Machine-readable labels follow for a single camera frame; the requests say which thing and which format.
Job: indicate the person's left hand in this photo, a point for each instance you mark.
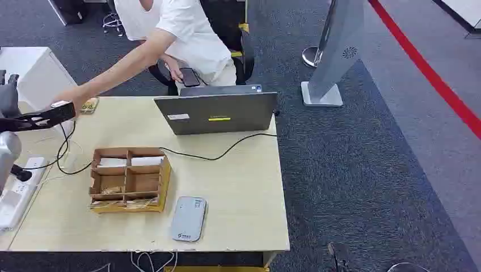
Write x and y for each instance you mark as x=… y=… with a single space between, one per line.
x=77 y=95

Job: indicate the person's right hand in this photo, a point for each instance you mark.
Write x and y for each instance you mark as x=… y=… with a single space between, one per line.
x=173 y=70

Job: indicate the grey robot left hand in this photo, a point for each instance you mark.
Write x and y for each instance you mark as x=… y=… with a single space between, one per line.
x=8 y=99

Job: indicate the black smartphone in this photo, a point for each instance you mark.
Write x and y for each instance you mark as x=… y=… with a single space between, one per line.
x=189 y=77

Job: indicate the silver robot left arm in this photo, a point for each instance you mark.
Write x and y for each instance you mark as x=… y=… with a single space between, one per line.
x=7 y=150

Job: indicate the yellow patterned card stack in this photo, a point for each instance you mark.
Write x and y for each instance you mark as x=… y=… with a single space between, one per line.
x=89 y=106

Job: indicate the person in white shirt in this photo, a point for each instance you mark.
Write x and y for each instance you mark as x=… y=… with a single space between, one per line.
x=195 y=41

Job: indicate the white cabinet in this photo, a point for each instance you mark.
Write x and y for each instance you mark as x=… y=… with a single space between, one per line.
x=34 y=71

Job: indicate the grey laptop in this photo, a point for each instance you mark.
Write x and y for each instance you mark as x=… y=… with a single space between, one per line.
x=225 y=109

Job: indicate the black office chair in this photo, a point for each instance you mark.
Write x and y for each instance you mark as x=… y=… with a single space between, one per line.
x=225 y=22

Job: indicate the white card stack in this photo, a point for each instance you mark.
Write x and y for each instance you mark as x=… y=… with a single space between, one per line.
x=112 y=162
x=146 y=161

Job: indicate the chrome stool base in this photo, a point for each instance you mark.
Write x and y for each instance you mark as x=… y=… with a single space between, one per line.
x=112 y=23

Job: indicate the black cabinet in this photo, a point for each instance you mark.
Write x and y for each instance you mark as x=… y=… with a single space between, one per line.
x=69 y=9

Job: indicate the wooden compartment box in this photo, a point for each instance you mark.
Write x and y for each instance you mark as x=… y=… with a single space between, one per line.
x=129 y=171

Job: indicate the white power strip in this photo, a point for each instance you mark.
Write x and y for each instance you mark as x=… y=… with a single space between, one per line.
x=15 y=202

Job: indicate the grey card reader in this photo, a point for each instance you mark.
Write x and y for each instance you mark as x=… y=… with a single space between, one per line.
x=188 y=219

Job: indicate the grey kiosk stand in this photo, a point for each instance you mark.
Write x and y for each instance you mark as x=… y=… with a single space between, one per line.
x=338 y=37

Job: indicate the yellow beam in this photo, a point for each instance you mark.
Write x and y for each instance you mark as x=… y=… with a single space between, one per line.
x=218 y=269

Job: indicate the red floor tape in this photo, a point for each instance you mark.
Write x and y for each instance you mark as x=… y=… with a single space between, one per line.
x=424 y=67

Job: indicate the white board with black edge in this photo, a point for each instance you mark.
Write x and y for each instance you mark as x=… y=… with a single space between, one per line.
x=468 y=9

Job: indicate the chrome round base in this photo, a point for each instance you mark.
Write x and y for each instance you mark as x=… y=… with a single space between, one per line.
x=407 y=264

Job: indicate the chrome stanchion post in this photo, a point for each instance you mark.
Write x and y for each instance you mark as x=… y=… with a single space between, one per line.
x=310 y=56

